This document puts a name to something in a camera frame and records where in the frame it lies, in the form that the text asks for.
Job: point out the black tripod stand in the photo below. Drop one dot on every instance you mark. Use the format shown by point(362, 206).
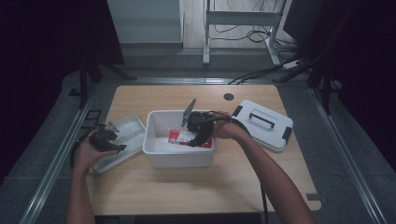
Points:
point(83, 84)
point(325, 90)

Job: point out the white cabinet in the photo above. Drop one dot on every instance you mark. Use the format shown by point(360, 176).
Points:
point(144, 21)

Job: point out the person's right hand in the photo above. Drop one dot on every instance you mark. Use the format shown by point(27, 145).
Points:
point(229, 129)

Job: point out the white metal stand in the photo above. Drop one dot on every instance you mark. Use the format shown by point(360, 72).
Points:
point(239, 18)

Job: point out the person's left hand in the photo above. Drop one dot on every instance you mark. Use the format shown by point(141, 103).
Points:
point(88, 155)

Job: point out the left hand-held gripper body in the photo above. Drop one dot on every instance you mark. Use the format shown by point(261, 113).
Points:
point(101, 137)

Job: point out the red and white packet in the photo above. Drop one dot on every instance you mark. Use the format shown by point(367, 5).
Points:
point(182, 137)

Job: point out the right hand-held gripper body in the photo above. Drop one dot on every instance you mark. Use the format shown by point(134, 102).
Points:
point(199, 121)

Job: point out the white plastic storage box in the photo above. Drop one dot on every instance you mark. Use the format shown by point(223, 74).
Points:
point(179, 155)

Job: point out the clear plastic tray lid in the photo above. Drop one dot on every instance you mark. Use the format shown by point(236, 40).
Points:
point(127, 140)

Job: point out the round black table grommet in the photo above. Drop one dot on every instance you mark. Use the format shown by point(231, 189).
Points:
point(229, 96)

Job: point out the white power strip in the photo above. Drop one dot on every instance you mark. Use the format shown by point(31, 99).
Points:
point(292, 64)

